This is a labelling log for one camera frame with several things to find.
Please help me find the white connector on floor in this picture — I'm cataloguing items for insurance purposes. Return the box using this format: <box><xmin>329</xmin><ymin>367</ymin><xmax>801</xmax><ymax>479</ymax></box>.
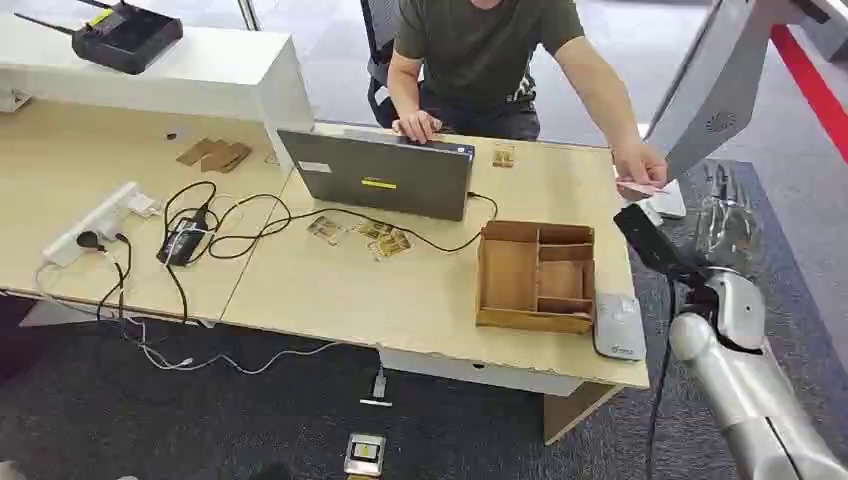
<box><xmin>358</xmin><ymin>366</ymin><xmax>394</xmax><ymax>409</ymax></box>

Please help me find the wooden compartment box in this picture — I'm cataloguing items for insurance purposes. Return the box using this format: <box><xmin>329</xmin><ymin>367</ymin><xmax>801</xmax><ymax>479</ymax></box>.
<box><xmin>474</xmin><ymin>219</ymin><xmax>597</xmax><ymax>336</ymax></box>

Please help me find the person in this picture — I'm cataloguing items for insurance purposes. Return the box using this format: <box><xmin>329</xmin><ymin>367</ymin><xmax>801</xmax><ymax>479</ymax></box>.
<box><xmin>386</xmin><ymin>0</ymin><xmax>669</xmax><ymax>197</ymax></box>

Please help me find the white object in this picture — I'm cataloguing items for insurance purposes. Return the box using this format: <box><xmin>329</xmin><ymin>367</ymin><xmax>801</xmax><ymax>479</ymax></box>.
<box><xmin>638</xmin><ymin>180</ymin><xmax>688</xmax><ymax>221</ymax></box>

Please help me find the brown cardboard piece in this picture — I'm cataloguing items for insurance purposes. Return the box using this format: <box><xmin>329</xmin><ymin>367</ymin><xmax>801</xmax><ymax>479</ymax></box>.
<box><xmin>200</xmin><ymin>142</ymin><xmax>254</xmax><ymax>176</ymax></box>
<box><xmin>175</xmin><ymin>137</ymin><xmax>224</xmax><ymax>168</ymax></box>

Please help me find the small white paper tag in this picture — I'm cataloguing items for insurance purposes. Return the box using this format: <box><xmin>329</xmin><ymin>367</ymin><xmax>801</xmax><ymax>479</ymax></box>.
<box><xmin>128</xmin><ymin>192</ymin><xmax>163</xmax><ymax>221</ymax></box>

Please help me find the white under-desk rail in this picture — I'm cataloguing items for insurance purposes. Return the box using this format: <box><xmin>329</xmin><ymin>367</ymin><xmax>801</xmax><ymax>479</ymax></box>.
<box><xmin>376</xmin><ymin>345</ymin><xmax>586</xmax><ymax>399</ymax></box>

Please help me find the white power strip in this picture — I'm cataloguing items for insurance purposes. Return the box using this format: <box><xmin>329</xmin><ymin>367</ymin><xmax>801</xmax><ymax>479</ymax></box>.
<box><xmin>40</xmin><ymin>180</ymin><xmax>144</xmax><ymax>270</ymax></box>

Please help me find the person's left hand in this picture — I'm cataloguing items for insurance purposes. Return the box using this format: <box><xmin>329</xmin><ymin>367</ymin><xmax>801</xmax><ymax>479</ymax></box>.
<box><xmin>610</xmin><ymin>140</ymin><xmax>669</xmax><ymax>195</ymax></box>

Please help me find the black plug with cable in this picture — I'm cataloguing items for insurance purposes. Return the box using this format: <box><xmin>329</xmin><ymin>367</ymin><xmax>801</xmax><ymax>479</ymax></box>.
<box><xmin>74</xmin><ymin>229</ymin><xmax>134</xmax><ymax>340</ymax></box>

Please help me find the pale grey flat device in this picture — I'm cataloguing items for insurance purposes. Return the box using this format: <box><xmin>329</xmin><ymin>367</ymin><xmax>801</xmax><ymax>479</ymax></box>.
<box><xmin>592</xmin><ymin>292</ymin><xmax>649</xmax><ymax>363</ymax></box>

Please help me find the wooden desk leg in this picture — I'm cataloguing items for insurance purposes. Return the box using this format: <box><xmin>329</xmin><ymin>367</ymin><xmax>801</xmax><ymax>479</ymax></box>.
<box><xmin>542</xmin><ymin>381</ymin><xmax>625</xmax><ymax>447</ymax></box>

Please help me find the black laptop power cable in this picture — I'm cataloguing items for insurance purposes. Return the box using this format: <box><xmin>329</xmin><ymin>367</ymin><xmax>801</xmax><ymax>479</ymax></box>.
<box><xmin>161</xmin><ymin>180</ymin><xmax>500</xmax><ymax>262</ymax></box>

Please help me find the white cabinet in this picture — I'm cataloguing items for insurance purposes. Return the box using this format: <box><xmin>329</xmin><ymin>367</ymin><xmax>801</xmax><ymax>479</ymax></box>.
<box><xmin>0</xmin><ymin>13</ymin><xmax>317</xmax><ymax>175</ymax></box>

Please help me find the pink card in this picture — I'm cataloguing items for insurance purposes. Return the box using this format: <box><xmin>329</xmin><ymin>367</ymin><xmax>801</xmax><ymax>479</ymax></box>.
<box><xmin>615</xmin><ymin>180</ymin><xmax>666</xmax><ymax>199</ymax></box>

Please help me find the grey laptop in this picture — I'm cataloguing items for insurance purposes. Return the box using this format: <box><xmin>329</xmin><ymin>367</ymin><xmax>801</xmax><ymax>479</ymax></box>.
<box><xmin>276</xmin><ymin>125</ymin><xmax>477</xmax><ymax>223</ymax></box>

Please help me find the black controller with antennas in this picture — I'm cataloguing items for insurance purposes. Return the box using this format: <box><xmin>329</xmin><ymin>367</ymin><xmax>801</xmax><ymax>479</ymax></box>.
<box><xmin>13</xmin><ymin>0</ymin><xmax>185</xmax><ymax>77</ymax></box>

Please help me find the metal post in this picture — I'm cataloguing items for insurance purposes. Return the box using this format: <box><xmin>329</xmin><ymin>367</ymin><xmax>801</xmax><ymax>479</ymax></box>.
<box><xmin>236</xmin><ymin>0</ymin><xmax>262</xmax><ymax>33</ymax></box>

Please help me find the dark office chair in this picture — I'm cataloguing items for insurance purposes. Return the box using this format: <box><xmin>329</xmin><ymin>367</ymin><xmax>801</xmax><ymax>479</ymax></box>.
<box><xmin>359</xmin><ymin>0</ymin><xmax>425</xmax><ymax>130</ymax></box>

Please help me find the shiny chrome base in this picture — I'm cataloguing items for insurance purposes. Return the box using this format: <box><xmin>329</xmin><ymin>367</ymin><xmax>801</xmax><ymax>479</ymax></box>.
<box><xmin>692</xmin><ymin>162</ymin><xmax>764</xmax><ymax>272</ymax></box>

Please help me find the black power adapter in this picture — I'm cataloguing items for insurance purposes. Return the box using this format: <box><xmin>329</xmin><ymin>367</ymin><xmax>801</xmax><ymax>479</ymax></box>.
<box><xmin>155</xmin><ymin>207</ymin><xmax>213</xmax><ymax>269</ymax></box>

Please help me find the silver floor socket box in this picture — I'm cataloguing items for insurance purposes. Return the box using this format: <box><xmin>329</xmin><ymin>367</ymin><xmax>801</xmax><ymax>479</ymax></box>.
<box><xmin>342</xmin><ymin>431</ymin><xmax>388</xmax><ymax>480</ymax></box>

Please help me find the black adapter mains cable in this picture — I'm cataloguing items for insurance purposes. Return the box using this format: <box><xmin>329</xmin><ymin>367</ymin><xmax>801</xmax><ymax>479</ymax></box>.
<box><xmin>163</xmin><ymin>263</ymin><xmax>191</xmax><ymax>326</ymax></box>

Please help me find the black cable hanging from wrist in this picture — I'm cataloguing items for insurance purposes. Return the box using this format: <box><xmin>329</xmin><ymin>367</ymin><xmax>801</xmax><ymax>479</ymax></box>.
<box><xmin>644</xmin><ymin>278</ymin><xmax>678</xmax><ymax>480</ymax></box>

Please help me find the person's right hand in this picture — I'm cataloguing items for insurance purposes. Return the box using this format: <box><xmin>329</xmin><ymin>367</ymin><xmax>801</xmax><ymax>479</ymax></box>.
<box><xmin>392</xmin><ymin>110</ymin><xmax>443</xmax><ymax>145</ymax></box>

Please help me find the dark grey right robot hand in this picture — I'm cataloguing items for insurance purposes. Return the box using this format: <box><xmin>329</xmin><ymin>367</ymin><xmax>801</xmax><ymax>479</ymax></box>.
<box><xmin>614</xmin><ymin>203</ymin><xmax>709</xmax><ymax>288</ymax></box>

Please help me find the white cable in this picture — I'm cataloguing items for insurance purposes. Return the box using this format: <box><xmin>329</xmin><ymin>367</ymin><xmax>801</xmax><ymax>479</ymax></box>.
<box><xmin>33</xmin><ymin>260</ymin><xmax>347</xmax><ymax>378</ymax></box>

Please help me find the large grey slanted panel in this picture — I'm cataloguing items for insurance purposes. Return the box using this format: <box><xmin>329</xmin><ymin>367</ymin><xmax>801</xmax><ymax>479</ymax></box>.
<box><xmin>645</xmin><ymin>0</ymin><xmax>848</xmax><ymax>182</ymax></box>

